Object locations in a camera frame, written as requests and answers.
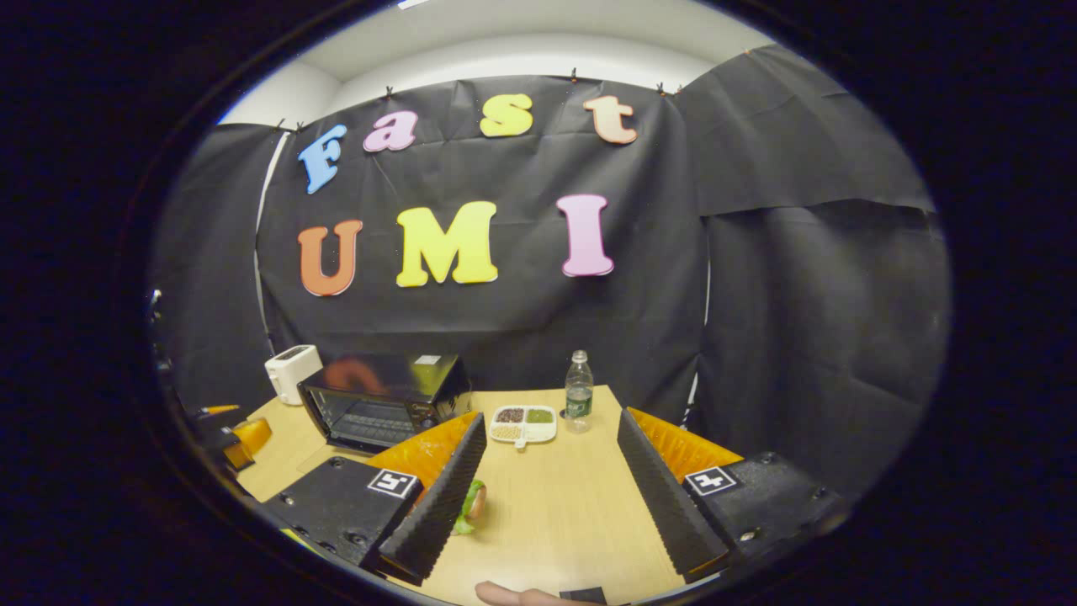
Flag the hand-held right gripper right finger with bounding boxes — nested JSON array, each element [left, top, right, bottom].
[[617, 407, 851, 584]]

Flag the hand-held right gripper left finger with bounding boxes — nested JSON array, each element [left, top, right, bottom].
[[257, 412, 489, 587]]

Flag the hamburger with green lettuce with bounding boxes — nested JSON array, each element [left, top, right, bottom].
[[452, 479, 487, 536]]

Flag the black electric oven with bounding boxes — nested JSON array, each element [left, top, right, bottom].
[[294, 353, 474, 474]]

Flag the white toaster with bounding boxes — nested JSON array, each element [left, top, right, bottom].
[[264, 344, 324, 407]]

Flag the white divided dish with grains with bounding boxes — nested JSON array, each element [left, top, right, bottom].
[[489, 405, 559, 451]]

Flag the clear plastic water bottle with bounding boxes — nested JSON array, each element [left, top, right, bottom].
[[565, 350, 595, 433]]

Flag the black backdrop cloth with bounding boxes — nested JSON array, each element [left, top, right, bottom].
[[151, 44, 952, 506]]

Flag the row of black cloth clips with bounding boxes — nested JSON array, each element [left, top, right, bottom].
[[273, 67, 684, 134]]

